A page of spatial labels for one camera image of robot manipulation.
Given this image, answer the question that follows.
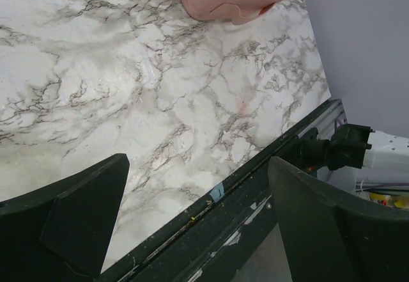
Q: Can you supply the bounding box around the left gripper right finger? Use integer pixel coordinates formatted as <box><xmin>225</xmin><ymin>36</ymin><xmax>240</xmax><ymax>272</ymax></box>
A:
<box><xmin>268</xmin><ymin>157</ymin><xmax>408</xmax><ymax>281</ymax></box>

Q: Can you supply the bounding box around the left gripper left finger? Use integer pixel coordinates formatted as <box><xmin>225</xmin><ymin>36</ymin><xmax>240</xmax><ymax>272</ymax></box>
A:
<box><xmin>1</xmin><ymin>153</ymin><xmax>130</xmax><ymax>281</ymax></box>

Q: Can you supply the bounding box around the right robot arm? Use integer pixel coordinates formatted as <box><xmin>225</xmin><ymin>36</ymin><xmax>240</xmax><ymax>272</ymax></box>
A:
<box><xmin>293</xmin><ymin>124</ymin><xmax>408</xmax><ymax>172</ymax></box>

